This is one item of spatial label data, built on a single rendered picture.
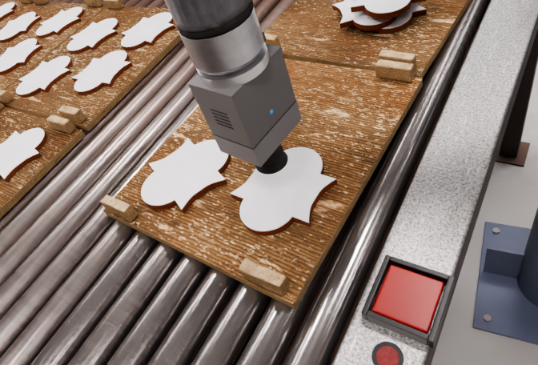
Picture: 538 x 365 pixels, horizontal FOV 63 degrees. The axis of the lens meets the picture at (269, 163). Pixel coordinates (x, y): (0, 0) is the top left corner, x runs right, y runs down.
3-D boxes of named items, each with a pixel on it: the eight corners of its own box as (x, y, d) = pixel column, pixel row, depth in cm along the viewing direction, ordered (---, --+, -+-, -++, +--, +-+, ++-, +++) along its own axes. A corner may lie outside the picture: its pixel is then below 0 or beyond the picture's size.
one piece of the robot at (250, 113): (210, 2, 48) (252, 112, 60) (154, 50, 44) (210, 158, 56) (280, 12, 43) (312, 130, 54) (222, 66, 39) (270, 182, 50)
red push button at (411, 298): (444, 287, 48) (444, 281, 47) (427, 338, 45) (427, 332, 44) (391, 269, 51) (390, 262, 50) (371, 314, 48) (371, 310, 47)
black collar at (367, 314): (454, 283, 48) (455, 276, 47) (433, 348, 44) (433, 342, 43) (387, 261, 52) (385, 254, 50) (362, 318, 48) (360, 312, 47)
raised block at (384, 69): (415, 77, 69) (415, 62, 67) (411, 84, 68) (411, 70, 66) (379, 71, 72) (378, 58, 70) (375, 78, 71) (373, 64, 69)
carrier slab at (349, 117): (423, 85, 69) (423, 77, 68) (295, 310, 50) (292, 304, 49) (249, 58, 88) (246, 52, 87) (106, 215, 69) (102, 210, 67)
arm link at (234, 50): (162, 34, 42) (216, -11, 45) (182, 72, 45) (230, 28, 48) (218, 45, 38) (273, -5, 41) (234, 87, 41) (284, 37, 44)
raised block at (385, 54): (417, 66, 70) (417, 53, 68) (412, 74, 69) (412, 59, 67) (383, 62, 73) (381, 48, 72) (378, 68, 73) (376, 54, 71)
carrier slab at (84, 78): (206, 15, 106) (199, -2, 103) (90, 131, 86) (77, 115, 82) (112, 10, 124) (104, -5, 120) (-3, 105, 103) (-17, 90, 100)
